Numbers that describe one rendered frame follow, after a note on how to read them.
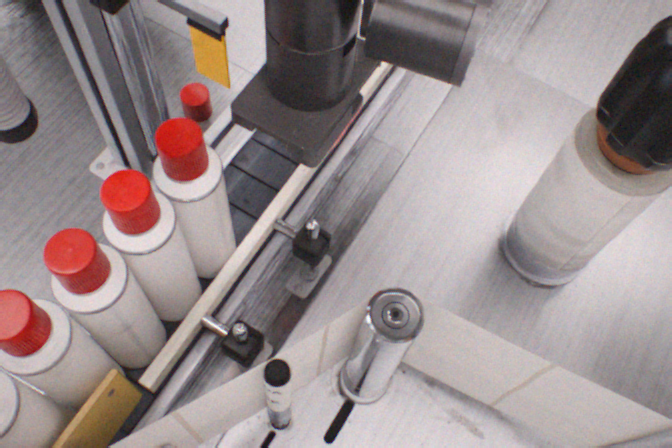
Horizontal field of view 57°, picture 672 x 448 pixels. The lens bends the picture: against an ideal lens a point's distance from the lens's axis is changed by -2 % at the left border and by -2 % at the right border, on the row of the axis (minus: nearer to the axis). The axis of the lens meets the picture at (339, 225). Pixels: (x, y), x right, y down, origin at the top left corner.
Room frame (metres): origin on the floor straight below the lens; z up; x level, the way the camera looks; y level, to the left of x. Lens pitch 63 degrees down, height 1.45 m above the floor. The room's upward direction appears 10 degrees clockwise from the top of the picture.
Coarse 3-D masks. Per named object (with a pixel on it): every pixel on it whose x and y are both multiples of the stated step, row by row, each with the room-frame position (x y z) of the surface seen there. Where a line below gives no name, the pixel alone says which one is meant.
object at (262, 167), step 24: (264, 144) 0.36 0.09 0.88; (336, 144) 0.38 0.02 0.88; (240, 168) 0.33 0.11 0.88; (264, 168) 0.33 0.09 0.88; (288, 168) 0.34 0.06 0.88; (240, 192) 0.30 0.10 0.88; (264, 192) 0.31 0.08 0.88; (240, 216) 0.28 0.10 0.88; (240, 240) 0.25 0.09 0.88; (216, 312) 0.17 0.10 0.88; (168, 336) 0.14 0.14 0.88; (144, 408) 0.08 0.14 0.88; (120, 432) 0.05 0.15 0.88
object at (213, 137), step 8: (224, 112) 0.34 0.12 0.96; (216, 120) 0.33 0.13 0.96; (224, 120) 0.33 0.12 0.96; (216, 128) 0.32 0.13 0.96; (224, 128) 0.32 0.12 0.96; (208, 136) 0.31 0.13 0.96; (216, 136) 0.31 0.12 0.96; (224, 136) 0.32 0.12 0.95; (208, 144) 0.30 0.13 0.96; (216, 144) 0.31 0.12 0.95
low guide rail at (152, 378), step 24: (384, 72) 0.46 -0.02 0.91; (312, 168) 0.33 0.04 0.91; (288, 192) 0.29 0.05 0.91; (264, 216) 0.26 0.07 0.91; (264, 240) 0.25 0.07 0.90; (240, 264) 0.21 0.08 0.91; (216, 288) 0.18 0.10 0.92; (192, 312) 0.16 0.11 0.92; (192, 336) 0.14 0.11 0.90; (168, 360) 0.11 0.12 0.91; (144, 384) 0.09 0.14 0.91
